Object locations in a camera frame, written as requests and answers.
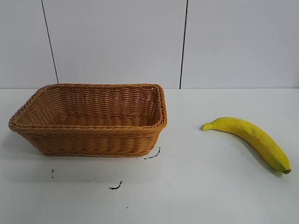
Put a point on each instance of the yellow banana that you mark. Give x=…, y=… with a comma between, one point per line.
x=254, y=137

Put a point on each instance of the brown woven wicker basket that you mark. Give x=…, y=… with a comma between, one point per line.
x=93, y=137

